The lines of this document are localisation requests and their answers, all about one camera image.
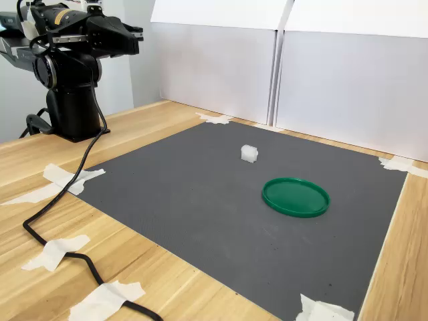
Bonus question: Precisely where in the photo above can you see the small white plastic terminal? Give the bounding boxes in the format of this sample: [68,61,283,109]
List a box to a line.
[240,144,259,165]

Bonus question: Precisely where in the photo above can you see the round green lid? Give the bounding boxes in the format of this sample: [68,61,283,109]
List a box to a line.
[261,177,331,219]

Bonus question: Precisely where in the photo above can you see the white tape piece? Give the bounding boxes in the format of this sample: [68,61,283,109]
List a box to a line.
[294,293,355,321]
[68,280,146,321]
[377,155,428,178]
[195,112,232,126]
[42,163,86,197]
[0,168,106,207]
[21,233,92,272]

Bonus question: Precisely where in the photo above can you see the dark grey mat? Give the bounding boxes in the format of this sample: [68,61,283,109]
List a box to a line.
[66,120,409,321]

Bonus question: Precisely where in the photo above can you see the black base power cable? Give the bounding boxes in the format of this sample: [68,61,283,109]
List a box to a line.
[18,106,54,140]

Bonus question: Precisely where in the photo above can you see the long black camera cable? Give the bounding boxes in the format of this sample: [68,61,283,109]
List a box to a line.
[22,33,165,321]

